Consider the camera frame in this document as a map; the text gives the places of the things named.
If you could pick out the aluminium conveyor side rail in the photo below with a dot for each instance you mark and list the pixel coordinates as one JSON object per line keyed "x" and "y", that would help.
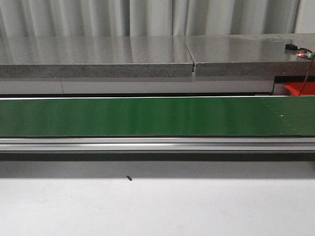
{"x": 233, "y": 144}

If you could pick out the grey stone counter slab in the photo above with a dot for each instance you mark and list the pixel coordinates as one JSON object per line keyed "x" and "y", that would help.
{"x": 94, "y": 57}

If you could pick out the black plug connector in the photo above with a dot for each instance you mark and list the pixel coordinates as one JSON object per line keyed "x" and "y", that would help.
{"x": 291, "y": 47}

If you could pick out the red plastic bin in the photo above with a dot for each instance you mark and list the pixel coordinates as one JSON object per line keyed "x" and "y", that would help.
{"x": 300, "y": 89}

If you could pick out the green conveyor belt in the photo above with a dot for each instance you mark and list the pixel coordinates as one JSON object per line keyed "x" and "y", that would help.
{"x": 161, "y": 116}

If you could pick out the grey pleated curtain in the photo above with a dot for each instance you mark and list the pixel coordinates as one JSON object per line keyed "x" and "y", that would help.
{"x": 146, "y": 17}

